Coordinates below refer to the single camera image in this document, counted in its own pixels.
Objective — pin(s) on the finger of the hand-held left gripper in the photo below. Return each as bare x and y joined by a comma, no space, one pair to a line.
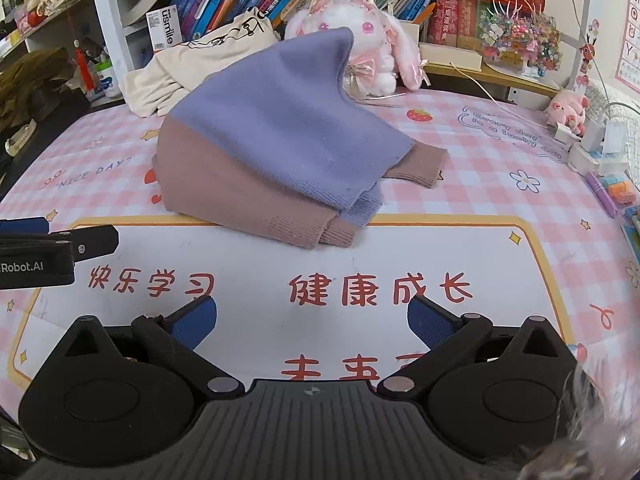
92,242
25,225

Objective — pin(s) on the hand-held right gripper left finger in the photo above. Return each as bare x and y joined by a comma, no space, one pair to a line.
195,321

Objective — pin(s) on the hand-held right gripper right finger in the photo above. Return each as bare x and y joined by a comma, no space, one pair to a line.
426,322

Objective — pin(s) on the purple and brown knit sweater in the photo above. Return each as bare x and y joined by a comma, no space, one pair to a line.
280,125

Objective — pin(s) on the pink checked table mat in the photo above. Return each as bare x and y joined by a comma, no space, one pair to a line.
450,260

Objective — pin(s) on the white wrist watch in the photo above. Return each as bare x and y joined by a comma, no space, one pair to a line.
20,137

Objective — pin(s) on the olive cloth pile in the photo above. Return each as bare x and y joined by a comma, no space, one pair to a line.
30,75

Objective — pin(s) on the white jar green lid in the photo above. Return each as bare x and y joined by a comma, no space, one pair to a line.
107,80

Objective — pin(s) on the red tassel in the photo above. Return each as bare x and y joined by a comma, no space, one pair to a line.
82,67

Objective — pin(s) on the grey fluffy cloth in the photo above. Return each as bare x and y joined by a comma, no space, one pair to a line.
600,420

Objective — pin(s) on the purple pen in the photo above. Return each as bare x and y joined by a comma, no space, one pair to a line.
602,195

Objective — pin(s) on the cream cloth garment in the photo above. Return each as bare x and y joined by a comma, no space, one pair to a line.
210,55

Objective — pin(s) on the white cardboard box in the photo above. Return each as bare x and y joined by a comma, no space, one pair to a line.
167,30

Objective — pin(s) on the white charger plug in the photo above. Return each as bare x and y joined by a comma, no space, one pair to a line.
565,132

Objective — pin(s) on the wooden bookshelf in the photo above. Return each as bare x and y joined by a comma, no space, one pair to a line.
505,83

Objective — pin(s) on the pink pig plush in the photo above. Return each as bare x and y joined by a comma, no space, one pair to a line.
567,107

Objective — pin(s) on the cream flat box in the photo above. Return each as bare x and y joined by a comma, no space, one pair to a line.
450,57

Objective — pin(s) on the colourful bead flower ornament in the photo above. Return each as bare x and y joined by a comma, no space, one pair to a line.
520,35

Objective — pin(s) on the stack of red books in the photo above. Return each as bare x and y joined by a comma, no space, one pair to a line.
450,15

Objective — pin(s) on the white and pink bunny plush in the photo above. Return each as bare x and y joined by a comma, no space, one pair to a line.
340,12

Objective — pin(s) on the white shelf post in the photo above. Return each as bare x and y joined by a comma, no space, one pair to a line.
107,10

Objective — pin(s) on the red deer wall sticker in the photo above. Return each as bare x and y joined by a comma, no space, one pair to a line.
587,52

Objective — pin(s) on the alphabet wall poster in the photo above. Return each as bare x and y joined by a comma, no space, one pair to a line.
631,35

